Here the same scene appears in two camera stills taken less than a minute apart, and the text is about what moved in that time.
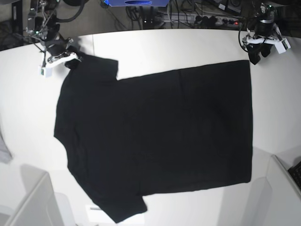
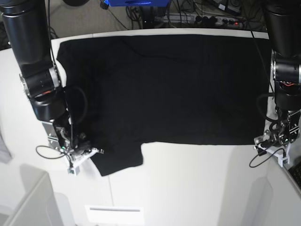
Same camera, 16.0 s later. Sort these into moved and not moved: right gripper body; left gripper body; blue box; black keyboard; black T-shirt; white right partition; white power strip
Moved: left gripper body; right gripper body; black T-shirt
Not moved: white right partition; blue box; white power strip; black keyboard
